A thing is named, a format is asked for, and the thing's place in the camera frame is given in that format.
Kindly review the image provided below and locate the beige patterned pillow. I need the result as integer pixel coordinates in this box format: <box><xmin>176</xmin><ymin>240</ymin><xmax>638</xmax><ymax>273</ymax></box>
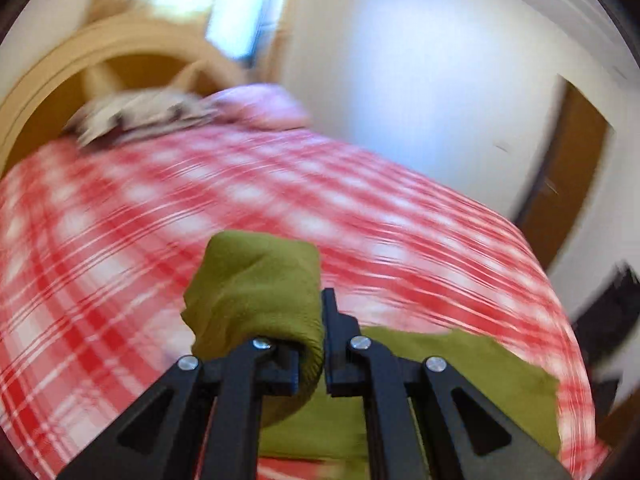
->
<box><xmin>65</xmin><ymin>89</ymin><xmax>217</xmax><ymax>149</ymax></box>

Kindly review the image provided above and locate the pink pillow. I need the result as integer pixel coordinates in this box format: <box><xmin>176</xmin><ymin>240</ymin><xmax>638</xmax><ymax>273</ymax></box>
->
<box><xmin>207</xmin><ymin>84</ymin><xmax>314</xmax><ymax>132</ymax></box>

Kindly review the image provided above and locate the brown wooden door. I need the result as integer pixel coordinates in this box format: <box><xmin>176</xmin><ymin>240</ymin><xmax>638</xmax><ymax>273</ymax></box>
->
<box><xmin>514</xmin><ymin>77</ymin><xmax>616</xmax><ymax>267</ymax></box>

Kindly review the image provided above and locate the green striped knit sweater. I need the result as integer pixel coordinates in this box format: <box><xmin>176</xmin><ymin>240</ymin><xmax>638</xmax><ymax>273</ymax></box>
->
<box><xmin>181</xmin><ymin>230</ymin><xmax>561</xmax><ymax>472</ymax></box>

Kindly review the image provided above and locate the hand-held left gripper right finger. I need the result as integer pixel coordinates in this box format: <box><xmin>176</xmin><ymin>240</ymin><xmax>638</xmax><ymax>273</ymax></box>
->
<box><xmin>323</xmin><ymin>288</ymin><xmax>574</xmax><ymax>480</ymax></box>

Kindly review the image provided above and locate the large black bag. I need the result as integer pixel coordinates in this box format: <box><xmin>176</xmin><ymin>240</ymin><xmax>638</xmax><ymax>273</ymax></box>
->
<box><xmin>570</xmin><ymin>260</ymin><xmax>640</xmax><ymax>377</ymax></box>

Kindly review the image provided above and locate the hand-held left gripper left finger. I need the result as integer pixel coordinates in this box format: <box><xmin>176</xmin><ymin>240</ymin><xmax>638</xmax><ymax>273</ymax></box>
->
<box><xmin>57</xmin><ymin>338</ymin><xmax>302</xmax><ymax>480</ymax></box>

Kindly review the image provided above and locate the cream wooden headboard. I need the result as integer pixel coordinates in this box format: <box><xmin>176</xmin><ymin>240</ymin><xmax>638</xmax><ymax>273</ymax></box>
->
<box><xmin>0</xmin><ymin>12</ymin><xmax>247</xmax><ymax>177</ymax></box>

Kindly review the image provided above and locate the red plaid bedspread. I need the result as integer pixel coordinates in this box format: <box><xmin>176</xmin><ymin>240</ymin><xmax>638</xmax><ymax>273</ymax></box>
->
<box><xmin>0</xmin><ymin>125</ymin><xmax>609</xmax><ymax>480</ymax></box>

